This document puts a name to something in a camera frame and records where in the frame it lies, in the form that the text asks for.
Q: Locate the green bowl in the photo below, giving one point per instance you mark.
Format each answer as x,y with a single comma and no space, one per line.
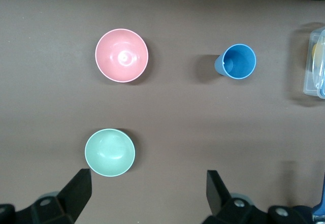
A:
109,153

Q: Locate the blue plastic cup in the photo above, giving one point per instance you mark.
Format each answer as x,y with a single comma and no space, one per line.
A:
238,61

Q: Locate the clear plastic lidded container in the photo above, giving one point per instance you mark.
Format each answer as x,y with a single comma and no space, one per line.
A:
311,81

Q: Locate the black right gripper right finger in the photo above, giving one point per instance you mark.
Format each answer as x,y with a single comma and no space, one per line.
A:
218,198

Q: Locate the yellow fruit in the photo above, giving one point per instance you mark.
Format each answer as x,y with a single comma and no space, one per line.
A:
315,52

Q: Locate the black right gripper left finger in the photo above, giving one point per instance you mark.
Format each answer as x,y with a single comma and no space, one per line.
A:
73,198

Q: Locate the pink bowl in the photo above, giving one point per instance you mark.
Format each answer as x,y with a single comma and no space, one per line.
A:
122,56

